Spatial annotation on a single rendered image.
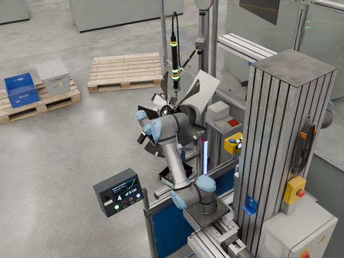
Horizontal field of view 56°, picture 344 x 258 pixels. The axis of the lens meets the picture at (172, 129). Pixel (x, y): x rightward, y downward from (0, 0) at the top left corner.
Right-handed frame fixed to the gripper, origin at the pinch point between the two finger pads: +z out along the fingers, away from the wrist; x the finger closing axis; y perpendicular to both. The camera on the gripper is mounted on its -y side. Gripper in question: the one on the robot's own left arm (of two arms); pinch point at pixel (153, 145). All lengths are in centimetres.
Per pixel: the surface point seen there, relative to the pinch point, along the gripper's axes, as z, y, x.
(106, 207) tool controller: -28, -52, -42
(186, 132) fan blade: -6.8, 23.1, -16.2
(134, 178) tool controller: -30, -29, -40
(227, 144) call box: 12, 43, -34
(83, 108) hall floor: 107, -15, 246
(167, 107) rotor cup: -13.5, 26.4, 10.2
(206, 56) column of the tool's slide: -10, 89, 37
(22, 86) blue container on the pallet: 75, -68, 343
